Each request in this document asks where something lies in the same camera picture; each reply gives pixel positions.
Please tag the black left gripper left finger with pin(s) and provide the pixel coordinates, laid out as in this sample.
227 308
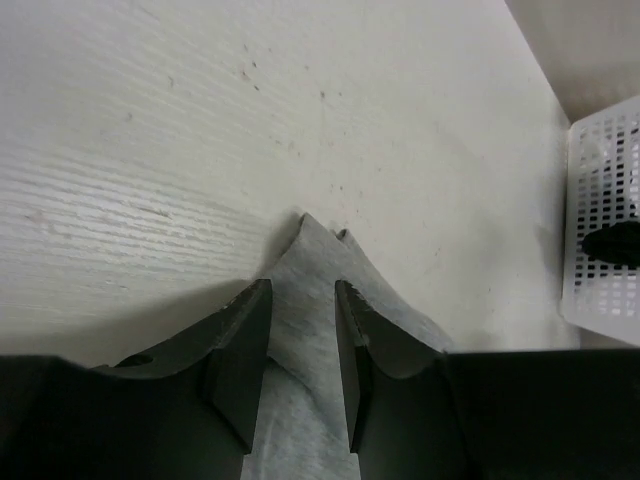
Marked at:
185 408

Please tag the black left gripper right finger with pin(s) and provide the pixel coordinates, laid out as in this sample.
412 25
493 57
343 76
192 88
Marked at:
413 412

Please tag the grey tank top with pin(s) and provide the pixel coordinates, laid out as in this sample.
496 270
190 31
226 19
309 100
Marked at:
301 430

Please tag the black tank top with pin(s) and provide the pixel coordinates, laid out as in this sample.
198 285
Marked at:
617 244

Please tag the white plastic laundry basket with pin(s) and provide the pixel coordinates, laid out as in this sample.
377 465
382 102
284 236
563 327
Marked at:
602 191

